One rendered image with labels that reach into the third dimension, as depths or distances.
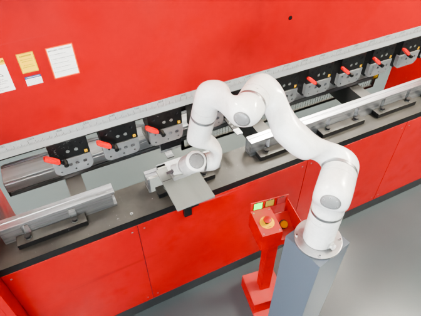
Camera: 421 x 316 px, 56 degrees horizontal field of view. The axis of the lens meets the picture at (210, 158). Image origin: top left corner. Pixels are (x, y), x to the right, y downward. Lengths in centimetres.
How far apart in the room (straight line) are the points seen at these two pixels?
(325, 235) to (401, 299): 137
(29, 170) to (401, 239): 242
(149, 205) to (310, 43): 104
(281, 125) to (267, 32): 54
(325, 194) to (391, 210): 198
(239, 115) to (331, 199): 40
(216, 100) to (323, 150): 38
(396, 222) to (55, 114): 247
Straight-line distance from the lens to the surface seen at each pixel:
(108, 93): 152
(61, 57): 141
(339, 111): 234
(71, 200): 188
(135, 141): 168
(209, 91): 128
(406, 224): 321
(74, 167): 168
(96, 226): 188
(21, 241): 191
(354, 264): 287
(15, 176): 207
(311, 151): 130
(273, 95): 128
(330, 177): 131
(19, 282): 199
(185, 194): 176
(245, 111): 117
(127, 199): 194
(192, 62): 157
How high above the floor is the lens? 234
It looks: 45 degrees down
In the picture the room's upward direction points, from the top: straight up
